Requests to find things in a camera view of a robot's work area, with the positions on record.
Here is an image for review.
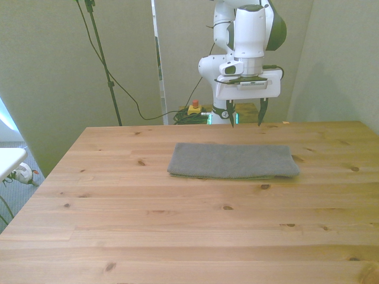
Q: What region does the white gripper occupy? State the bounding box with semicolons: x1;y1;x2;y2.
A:
214;68;282;128

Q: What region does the grey towel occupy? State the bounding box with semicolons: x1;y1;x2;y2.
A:
166;142;301;180

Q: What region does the yellow emergency stop button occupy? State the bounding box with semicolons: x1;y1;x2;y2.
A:
187;99;203;116

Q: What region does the white orange floor object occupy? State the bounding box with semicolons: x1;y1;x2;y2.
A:
8;162;40;187

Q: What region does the white side table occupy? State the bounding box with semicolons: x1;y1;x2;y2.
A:
0;147;28;182

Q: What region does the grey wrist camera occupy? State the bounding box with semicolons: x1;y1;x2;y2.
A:
236;80;269;91

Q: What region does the coiled dark cable bundle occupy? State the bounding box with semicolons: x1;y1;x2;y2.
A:
172;107;213;125

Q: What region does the black tripod cable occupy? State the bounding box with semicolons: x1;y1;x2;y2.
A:
75;0;180;121

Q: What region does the black camera tripod stand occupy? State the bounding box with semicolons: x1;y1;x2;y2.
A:
72;0;123;127

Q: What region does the thin floor cable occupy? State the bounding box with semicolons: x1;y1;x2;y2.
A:
0;176;16;226

